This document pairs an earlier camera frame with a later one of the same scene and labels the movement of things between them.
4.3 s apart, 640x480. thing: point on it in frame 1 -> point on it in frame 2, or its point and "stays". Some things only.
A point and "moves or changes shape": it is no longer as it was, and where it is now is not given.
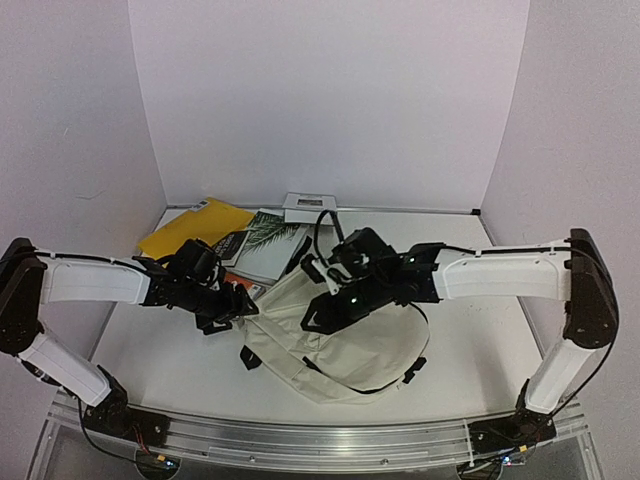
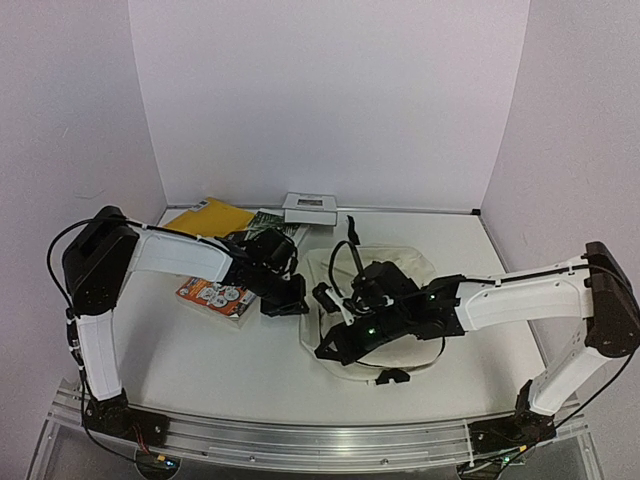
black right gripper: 334,304 -> 357,325
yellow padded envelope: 208,221 stays
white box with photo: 307,208 stays
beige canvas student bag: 344,364 moves or changes shape
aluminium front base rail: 318,441 stays
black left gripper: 230,309 -> 294,303
